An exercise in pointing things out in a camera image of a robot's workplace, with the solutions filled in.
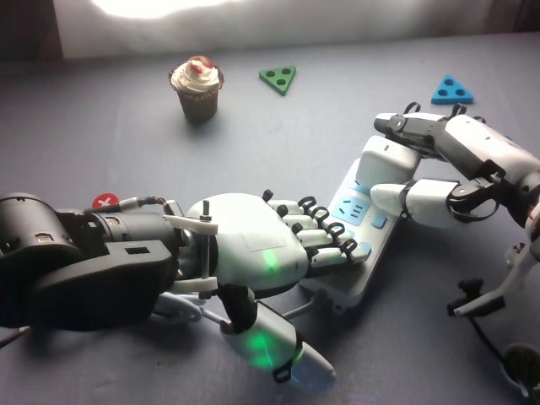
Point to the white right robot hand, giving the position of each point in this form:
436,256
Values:
485,139

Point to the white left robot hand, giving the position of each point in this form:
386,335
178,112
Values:
249,244

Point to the white charger adapter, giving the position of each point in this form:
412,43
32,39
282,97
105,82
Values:
388,164

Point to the white power strip blue sockets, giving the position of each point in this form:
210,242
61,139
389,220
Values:
358,211

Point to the blue triangle block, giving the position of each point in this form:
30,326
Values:
457,100

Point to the toy cupcake white frosting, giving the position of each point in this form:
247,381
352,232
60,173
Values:
198,105

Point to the red cylinder block white cross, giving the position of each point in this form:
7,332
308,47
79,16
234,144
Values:
105,200

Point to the grey table cloth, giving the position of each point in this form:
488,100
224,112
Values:
126,147

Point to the green triangle block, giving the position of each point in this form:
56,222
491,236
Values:
283,90

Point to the white backdrop sheet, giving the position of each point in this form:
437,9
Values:
337,21

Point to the small white spoon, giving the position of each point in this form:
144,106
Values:
525,388

